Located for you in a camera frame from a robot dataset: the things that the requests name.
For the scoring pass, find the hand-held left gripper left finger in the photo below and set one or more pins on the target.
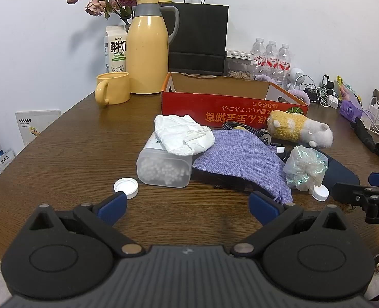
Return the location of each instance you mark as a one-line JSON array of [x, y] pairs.
[[114, 206]]

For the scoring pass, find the purple printed pouch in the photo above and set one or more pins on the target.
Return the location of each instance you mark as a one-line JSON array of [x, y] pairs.
[[349, 110]]

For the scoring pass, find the yellow ceramic mug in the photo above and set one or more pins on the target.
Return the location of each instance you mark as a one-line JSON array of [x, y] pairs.
[[115, 86]]

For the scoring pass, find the white charger plug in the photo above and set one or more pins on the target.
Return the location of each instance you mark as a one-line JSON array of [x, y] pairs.
[[333, 102]]

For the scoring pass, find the iridescent plastic bag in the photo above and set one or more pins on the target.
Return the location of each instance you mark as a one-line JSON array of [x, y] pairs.
[[305, 166]]

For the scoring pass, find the crumpled white cloth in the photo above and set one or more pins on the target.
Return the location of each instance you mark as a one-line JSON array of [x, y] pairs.
[[180, 134]]

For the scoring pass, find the white milk carton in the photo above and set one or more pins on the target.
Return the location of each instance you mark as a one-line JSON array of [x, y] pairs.
[[114, 51]]

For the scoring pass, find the yellow thermos jug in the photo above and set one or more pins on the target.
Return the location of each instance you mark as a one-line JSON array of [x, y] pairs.
[[147, 54]]

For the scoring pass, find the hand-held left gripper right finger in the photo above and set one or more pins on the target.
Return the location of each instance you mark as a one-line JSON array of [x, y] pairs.
[[262, 208]]

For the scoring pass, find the large white bottle cap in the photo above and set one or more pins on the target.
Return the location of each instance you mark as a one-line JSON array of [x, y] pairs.
[[125, 188]]

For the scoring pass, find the white booklet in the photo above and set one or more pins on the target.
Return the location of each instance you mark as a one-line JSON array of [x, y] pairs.
[[39, 125]]

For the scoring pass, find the dark blue cloth case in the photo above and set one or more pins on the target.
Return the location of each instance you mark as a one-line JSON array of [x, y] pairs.
[[340, 173]]

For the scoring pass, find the red cardboard box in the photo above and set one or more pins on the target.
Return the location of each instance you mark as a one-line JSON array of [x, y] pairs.
[[189, 109]]

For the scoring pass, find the yellow white plush hamster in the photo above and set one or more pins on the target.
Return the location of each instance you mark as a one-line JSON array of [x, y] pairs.
[[292, 125]]

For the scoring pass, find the black folding umbrella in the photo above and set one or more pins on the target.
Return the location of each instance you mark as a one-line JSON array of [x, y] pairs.
[[365, 134]]

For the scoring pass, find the black power adapter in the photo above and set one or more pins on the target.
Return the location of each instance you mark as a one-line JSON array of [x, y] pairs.
[[325, 80]]

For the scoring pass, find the clear plastic storage box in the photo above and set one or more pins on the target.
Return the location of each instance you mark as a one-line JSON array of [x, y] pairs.
[[239, 67]]

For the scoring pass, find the white round gadget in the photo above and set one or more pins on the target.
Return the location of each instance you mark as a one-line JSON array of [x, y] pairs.
[[295, 75]]

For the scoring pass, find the small white bottle cap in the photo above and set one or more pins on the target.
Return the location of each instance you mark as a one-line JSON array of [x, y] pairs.
[[321, 194]]

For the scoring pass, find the purple burlap pouch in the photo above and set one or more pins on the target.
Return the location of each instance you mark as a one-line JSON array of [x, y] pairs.
[[237, 157]]

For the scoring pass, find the black paper bag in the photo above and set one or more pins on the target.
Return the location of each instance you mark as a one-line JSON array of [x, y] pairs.
[[202, 38]]

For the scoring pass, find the clear cotton swab container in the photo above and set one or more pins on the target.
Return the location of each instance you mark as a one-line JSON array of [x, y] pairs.
[[160, 170]]

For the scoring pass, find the colourful snack packet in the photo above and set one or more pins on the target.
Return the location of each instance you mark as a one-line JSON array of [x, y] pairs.
[[346, 91]]

